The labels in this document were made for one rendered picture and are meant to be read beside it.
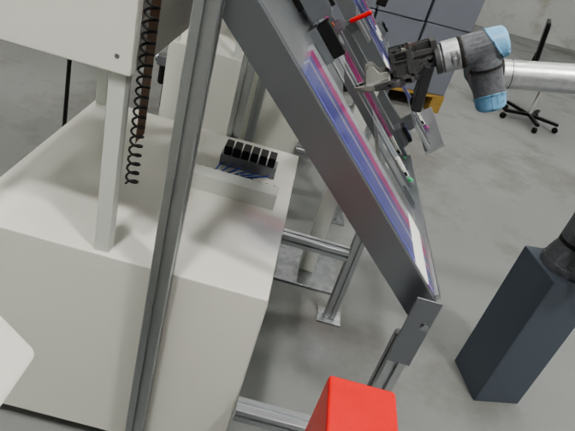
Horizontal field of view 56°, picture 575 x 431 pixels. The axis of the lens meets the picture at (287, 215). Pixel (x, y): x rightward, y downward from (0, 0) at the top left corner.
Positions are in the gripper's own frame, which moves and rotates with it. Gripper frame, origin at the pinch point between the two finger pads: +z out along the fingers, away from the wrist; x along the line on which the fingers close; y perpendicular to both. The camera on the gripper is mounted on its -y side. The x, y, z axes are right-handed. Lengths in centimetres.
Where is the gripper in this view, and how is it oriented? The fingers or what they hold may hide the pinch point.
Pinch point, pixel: (360, 89)
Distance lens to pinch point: 140.1
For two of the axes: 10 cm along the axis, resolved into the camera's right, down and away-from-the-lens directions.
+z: -9.4, 2.1, 2.5
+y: -3.1, -8.3, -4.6
